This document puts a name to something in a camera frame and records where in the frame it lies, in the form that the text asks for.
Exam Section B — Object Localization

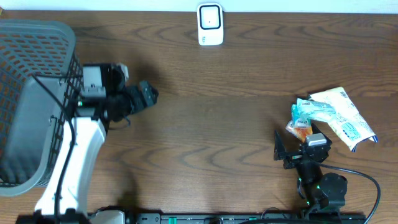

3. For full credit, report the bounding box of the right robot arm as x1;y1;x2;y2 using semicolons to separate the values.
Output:
274;124;348;220

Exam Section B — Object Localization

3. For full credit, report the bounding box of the white barcode scanner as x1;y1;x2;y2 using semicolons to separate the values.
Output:
197;2;224;46

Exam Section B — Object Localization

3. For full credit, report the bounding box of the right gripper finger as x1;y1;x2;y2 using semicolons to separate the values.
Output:
311;123;323;134
274;130;286;161

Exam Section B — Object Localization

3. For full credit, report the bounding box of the teal white tissue pack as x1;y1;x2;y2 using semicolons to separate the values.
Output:
297;98;336;123

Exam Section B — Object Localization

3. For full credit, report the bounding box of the small teal tissue pack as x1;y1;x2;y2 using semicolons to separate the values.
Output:
291;104;311;128

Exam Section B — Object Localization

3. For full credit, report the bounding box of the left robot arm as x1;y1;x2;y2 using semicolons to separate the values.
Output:
16;80;159;223

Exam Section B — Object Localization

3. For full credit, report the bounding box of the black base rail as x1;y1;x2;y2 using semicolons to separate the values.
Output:
88;206;366;224

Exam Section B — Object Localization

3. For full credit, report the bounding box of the large white snack bag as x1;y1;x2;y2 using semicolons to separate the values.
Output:
309;87;378;152

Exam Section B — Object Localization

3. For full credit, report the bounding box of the orange small snack pack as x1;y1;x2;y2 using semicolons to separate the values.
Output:
285;121;313;142

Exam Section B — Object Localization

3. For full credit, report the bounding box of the grey plastic shopping basket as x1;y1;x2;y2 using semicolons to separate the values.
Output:
1;19;83;197

